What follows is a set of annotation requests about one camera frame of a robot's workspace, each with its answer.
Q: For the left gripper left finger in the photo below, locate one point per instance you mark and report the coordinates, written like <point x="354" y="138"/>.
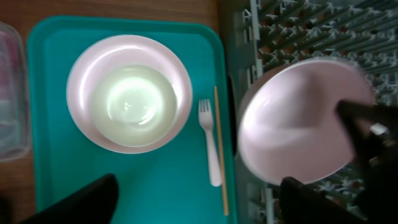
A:
<point x="94" y="203"/>

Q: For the clear plastic bin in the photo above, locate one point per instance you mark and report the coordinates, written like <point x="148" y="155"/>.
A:
<point x="15" y="120"/>

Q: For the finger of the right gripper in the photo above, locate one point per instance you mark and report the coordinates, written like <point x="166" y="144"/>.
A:
<point x="372" y="132"/>

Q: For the grey dishwasher rack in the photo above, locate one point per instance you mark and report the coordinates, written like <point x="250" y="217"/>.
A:
<point x="261" y="35"/>

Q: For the large pink plate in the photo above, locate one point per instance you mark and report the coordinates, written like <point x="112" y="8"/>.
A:
<point x="119" y="51"/>

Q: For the wooden chopstick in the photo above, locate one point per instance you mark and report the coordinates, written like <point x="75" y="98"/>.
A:
<point x="221" y="153"/>

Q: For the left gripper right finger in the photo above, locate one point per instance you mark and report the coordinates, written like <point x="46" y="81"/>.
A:
<point x="300" y="204"/>

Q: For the pink bowl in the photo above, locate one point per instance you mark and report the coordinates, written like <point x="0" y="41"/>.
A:
<point x="288" y="126"/>

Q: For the teal serving tray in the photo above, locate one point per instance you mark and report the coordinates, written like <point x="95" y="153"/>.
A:
<point x="168" y="185"/>

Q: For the white plastic fork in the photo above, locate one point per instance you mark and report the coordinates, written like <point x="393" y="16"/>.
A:
<point x="205" y="117"/>

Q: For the small white plate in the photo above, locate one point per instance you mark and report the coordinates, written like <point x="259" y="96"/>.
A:
<point x="133" y="106"/>

